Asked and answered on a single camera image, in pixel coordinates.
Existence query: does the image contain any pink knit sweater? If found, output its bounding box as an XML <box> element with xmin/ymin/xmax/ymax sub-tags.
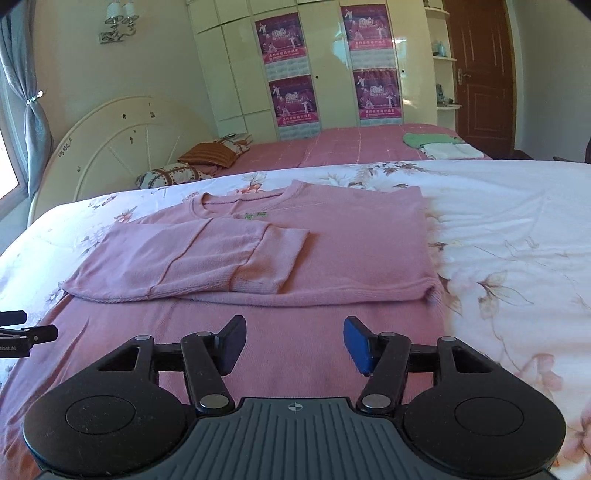
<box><xmin>1</xmin><ymin>181</ymin><xmax>444</xmax><ymax>479</ymax></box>

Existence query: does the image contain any white floral bed sheet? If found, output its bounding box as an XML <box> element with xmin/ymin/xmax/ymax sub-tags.
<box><xmin>1</xmin><ymin>160</ymin><xmax>590</xmax><ymax>479</ymax></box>

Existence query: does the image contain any white brown patterned pillow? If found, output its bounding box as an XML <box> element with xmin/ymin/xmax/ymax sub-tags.
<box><xmin>135</xmin><ymin>162</ymin><xmax>217</xmax><ymax>189</ymax></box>

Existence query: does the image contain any cream curved headboard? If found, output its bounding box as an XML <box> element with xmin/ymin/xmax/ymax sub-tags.
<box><xmin>28</xmin><ymin>96</ymin><xmax>214</xmax><ymax>224</ymax></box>

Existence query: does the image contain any orange striped pillow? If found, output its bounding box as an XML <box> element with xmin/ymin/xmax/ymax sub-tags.
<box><xmin>178</xmin><ymin>137</ymin><xmax>252</xmax><ymax>169</ymax></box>

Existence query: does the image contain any white folded cloth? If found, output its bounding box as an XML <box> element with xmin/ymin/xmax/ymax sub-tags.
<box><xmin>420</xmin><ymin>143</ymin><xmax>485</xmax><ymax>160</ymax></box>

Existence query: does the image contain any green folded cloth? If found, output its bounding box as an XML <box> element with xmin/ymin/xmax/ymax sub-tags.
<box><xmin>403</xmin><ymin>133</ymin><xmax>463</xmax><ymax>149</ymax></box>

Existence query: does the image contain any lower right purple poster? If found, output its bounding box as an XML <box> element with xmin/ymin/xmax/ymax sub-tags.
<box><xmin>353</xmin><ymin>68</ymin><xmax>403</xmax><ymax>125</ymax></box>

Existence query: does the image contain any purple poster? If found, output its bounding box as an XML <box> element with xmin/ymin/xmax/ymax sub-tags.
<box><xmin>256</xmin><ymin>13</ymin><xmax>307</xmax><ymax>65</ymax></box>
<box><xmin>269</xmin><ymin>75</ymin><xmax>318</xmax><ymax>128</ymax></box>
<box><xmin>341</xmin><ymin>4</ymin><xmax>393</xmax><ymax>51</ymax></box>
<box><xmin>353</xmin><ymin>68</ymin><xmax>403</xmax><ymax>125</ymax></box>

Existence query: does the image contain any lower left purple poster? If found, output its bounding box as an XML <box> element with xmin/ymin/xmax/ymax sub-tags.
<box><xmin>269</xmin><ymin>75</ymin><xmax>318</xmax><ymax>128</ymax></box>

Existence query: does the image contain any cream glossy wardrobe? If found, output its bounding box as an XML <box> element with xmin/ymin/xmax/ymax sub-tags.
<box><xmin>187</xmin><ymin>1</ymin><xmax>438</xmax><ymax>143</ymax></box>

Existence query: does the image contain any cream corner shelf unit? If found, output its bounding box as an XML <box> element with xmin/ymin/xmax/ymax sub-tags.
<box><xmin>424</xmin><ymin>0</ymin><xmax>462</xmax><ymax>130</ymax></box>

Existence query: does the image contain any grey blue curtain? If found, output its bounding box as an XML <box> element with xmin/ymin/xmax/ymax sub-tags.
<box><xmin>1</xmin><ymin>2</ymin><xmax>53</xmax><ymax>196</ymax></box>

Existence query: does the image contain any upper left purple poster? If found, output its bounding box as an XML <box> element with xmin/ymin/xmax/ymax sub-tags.
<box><xmin>256</xmin><ymin>13</ymin><xmax>307</xmax><ymax>65</ymax></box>

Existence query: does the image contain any upper right purple poster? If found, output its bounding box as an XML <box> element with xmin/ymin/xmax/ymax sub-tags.
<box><xmin>341</xmin><ymin>4</ymin><xmax>393</xmax><ymax>51</ymax></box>

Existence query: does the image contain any brown wooden door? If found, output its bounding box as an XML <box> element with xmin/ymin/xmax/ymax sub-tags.
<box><xmin>444</xmin><ymin>0</ymin><xmax>516</xmax><ymax>159</ymax></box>

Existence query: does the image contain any silver wall lamp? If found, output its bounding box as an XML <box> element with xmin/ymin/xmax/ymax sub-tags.
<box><xmin>98</xmin><ymin>0</ymin><xmax>139</xmax><ymax>45</ymax></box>

